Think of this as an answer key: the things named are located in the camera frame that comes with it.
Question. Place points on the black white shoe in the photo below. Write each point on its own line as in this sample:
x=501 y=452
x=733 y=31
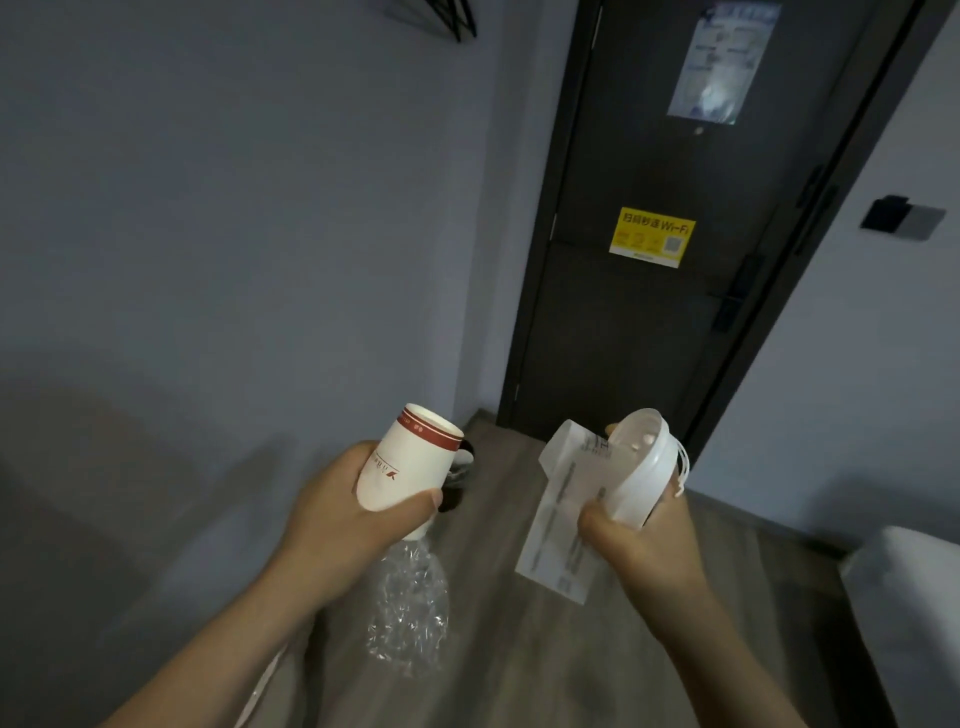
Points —
x=457 y=476

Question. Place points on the person's left hand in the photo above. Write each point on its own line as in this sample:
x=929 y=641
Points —
x=337 y=517

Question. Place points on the white paper cup red rim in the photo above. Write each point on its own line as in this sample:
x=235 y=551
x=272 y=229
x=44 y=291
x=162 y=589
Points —
x=405 y=469

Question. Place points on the person's left thumb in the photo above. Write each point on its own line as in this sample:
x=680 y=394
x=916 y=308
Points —
x=409 y=504

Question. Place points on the white plastic cup lid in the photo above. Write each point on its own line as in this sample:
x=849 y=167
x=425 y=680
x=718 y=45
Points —
x=641 y=469

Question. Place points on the clear plastic wrap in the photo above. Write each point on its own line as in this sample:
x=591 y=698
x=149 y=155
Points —
x=409 y=607

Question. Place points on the white bed corner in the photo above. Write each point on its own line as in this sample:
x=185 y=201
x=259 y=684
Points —
x=907 y=622

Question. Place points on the person's left forearm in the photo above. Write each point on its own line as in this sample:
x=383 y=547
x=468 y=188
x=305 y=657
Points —
x=217 y=652

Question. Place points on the person's right thumb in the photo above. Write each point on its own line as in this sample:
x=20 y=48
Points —
x=604 y=525

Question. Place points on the person's right hand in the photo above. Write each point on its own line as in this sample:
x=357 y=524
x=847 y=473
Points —
x=652 y=555

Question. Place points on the blue white notice sheet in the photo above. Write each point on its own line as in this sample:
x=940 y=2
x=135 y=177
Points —
x=721 y=60

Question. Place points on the white paper receipt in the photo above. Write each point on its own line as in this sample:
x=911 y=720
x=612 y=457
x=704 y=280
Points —
x=566 y=510

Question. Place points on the person's right forearm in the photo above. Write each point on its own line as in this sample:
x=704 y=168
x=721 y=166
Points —
x=720 y=667

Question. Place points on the dark door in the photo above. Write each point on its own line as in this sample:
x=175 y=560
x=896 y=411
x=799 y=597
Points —
x=675 y=217

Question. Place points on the yellow sticker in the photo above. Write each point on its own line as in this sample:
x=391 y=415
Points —
x=652 y=237

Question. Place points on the black wall switch panel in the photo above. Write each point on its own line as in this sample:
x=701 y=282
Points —
x=900 y=217

